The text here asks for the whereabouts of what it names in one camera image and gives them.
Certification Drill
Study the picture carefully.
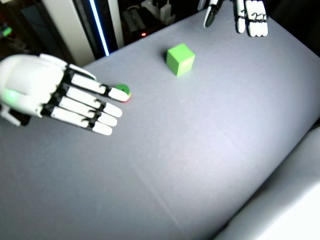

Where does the white robot body shell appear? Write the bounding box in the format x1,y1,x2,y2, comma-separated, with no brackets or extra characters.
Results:
214,126,320,240

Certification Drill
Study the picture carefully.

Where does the white pillar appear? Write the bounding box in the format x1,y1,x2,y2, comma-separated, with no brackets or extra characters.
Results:
41,0,96,67

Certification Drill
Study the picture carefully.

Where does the black device with red light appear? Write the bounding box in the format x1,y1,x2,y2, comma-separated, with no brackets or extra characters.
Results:
122,7,149,42

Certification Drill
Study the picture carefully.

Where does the green cube block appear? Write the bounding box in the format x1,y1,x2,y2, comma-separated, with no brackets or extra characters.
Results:
166,42,196,77

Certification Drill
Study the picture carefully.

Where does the blue light strip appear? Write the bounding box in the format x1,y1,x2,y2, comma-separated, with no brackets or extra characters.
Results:
89,0,111,57

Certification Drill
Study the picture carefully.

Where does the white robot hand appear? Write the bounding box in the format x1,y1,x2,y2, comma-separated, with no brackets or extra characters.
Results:
203,0,269,38
0,53,132,137

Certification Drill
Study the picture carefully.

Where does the green glowing object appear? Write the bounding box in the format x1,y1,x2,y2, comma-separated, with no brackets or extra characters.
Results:
0,23,13,38

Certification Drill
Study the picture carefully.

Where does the white power adapter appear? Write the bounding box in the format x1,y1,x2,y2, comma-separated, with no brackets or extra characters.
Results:
141,0,176,25

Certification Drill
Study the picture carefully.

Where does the grey table cloth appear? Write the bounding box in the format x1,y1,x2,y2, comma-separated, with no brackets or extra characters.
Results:
0,4,320,240

